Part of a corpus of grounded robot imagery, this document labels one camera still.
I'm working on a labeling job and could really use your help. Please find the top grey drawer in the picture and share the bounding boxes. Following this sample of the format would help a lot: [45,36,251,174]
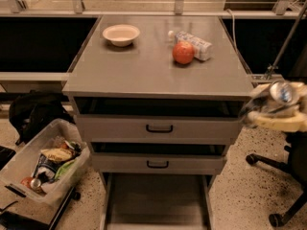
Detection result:
[75,114,242,145]

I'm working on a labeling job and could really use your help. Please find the black office chair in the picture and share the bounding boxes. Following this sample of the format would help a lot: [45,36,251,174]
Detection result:
[246,132,307,227]

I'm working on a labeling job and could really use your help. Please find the blue white snack bag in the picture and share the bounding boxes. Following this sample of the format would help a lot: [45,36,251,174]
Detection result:
[33,154,59,183]

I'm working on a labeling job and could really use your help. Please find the silver blue redbull can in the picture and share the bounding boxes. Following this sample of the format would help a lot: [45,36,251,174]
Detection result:
[239,80,296,120]

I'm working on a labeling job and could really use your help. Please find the red can in bin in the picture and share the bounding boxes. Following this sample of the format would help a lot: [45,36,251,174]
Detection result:
[21,177,41,191]

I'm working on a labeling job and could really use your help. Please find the clear plastic storage bin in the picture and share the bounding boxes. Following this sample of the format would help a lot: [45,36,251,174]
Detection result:
[0,119,90,206]

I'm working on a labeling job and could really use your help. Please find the open bottom grey drawer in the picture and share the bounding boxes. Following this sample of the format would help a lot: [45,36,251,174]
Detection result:
[100,173,215,230]

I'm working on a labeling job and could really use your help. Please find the grey metal drawer cabinet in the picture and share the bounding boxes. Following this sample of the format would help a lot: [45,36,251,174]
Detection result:
[61,14,260,230]

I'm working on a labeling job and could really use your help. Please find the white cable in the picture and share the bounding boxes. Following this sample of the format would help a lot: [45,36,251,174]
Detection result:
[225,8,238,51]

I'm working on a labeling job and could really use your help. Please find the green snack bag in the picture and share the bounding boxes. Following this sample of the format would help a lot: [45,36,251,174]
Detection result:
[54,160,75,180]

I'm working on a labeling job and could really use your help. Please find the black backpack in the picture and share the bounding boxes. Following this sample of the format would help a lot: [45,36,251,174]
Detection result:
[9,91,74,146]

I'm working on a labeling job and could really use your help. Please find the red apple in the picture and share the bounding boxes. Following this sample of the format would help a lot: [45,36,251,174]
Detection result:
[172,41,195,65]

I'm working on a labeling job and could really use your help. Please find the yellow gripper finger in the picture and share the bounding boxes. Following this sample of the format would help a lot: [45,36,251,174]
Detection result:
[248,111,307,132]
[250,81,307,100]

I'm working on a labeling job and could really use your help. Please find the white ceramic bowl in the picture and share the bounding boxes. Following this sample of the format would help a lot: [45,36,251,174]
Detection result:
[103,24,140,47]

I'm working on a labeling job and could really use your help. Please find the middle grey drawer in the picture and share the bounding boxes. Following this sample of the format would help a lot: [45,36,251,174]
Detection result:
[91,153,226,175]

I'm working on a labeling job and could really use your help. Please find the yellow chip bag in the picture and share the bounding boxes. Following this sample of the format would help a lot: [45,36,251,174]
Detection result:
[41,149,73,163]

